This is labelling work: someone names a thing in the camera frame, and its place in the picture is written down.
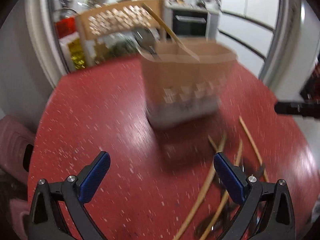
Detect carved wooden chopstick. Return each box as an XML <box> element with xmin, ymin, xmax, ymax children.
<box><xmin>200</xmin><ymin>139</ymin><xmax>243</xmax><ymax>240</ymax></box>

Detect plain wooden chopstick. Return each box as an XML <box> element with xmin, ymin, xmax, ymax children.
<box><xmin>239</xmin><ymin>116</ymin><xmax>264</xmax><ymax>166</ymax></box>

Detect bamboo chopstick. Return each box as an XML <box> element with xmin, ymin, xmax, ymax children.
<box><xmin>173</xmin><ymin>132</ymin><xmax>227</xmax><ymax>240</ymax></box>
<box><xmin>142</xmin><ymin>3</ymin><xmax>200</xmax><ymax>61</ymax></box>

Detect blue-patterned end chopstick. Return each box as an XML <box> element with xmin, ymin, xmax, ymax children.
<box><xmin>208</xmin><ymin>135</ymin><xmax>218</xmax><ymax>152</ymax></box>

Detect pink plastic stool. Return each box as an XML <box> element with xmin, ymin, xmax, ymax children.
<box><xmin>0</xmin><ymin>115</ymin><xmax>35</xmax><ymax>185</ymax></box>

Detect white refrigerator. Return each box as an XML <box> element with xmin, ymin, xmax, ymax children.
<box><xmin>216</xmin><ymin>0</ymin><xmax>279</xmax><ymax>77</ymax></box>

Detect beige utensil holder caddy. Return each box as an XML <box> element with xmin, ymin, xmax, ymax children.
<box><xmin>140</xmin><ymin>37</ymin><xmax>238</xmax><ymax>129</ymax></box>

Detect black built-in oven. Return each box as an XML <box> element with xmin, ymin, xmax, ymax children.
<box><xmin>172</xmin><ymin>10</ymin><xmax>208</xmax><ymax>37</ymax></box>

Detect yellow foil bag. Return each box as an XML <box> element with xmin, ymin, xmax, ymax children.
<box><xmin>68</xmin><ymin>38</ymin><xmax>87</xmax><ymax>70</ymax></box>

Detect red plastic basket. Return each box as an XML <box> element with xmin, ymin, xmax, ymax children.
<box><xmin>55</xmin><ymin>17</ymin><xmax>76</xmax><ymax>39</ymax></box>

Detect beige flower-pattern storage cart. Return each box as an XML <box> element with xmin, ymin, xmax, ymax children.
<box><xmin>75</xmin><ymin>0</ymin><xmax>165</xmax><ymax>67</ymax></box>

